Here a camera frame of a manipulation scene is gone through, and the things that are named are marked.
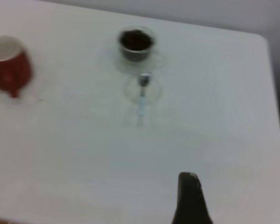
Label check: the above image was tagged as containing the coffee beans pile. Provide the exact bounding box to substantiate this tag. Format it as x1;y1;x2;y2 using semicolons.
120;29;154;62

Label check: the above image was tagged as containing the glass cup with handle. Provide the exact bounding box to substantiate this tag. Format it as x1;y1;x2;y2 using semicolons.
117;25;168;68

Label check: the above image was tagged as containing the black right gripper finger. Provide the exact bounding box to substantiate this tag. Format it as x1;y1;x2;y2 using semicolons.
171;172;214;224

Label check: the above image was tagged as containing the clear glass saucer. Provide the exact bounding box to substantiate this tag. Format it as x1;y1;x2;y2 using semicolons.
114;50;168;73

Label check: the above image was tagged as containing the spoon with light blue handle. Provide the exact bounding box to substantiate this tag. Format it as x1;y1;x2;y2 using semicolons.
138;73;152;119

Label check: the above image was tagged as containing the small clear glass dish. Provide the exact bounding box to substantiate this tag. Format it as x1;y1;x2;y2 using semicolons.
124;74;163;107

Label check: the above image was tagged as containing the red mug white inside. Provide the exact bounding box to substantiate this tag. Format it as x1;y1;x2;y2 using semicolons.
0;36;33;98

